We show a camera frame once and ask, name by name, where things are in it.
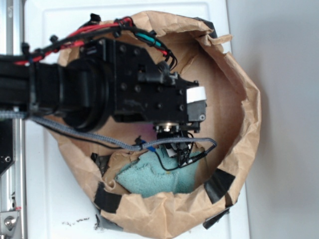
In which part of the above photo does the red and black cable bundle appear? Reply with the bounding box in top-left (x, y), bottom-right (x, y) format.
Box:
top-left (13, 12), bottom-right (178, 73)

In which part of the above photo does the teal woven cloth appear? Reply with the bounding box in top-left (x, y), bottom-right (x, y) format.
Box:
top-left (115, 146), bottom-right (206, 198)

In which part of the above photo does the grey braided cable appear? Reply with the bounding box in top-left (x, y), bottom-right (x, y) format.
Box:
top-left (0, 111), bottom-right (217, 152)

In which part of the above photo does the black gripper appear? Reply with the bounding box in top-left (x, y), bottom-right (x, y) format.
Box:
top-left (80, 38), bottom-right (206, 132)

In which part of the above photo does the aluminium rail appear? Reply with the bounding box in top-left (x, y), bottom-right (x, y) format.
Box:
top-left (0, 0), bottom-right (27, 239)

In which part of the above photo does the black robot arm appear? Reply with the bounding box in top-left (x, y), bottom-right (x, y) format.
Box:
top-left (0, 38), bottom-right (206, 132)

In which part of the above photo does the brown paper bag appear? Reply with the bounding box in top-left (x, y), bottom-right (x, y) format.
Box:
top-left (53, 10), bottom-right (261, 239)

